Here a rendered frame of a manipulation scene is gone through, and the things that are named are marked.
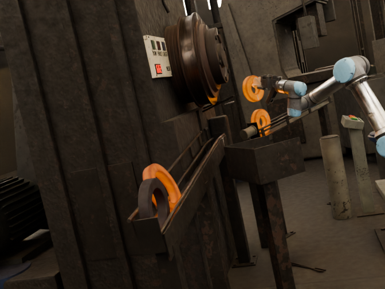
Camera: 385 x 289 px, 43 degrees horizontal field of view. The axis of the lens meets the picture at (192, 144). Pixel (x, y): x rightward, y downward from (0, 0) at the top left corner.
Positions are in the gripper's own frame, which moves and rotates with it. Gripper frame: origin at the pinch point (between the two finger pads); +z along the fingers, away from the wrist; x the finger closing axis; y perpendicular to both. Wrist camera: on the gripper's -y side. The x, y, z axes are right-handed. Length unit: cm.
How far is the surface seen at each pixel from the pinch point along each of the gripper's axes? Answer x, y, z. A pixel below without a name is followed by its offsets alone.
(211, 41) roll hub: 52, 31, -17
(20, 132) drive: 99, -28, 106
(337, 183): -33, -61, -40
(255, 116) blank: 5.8, -16.6, -7.3
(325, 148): -32, -40, -31
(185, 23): 59, 40, -7
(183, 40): 65, 32, -12
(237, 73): -169, -32, 162
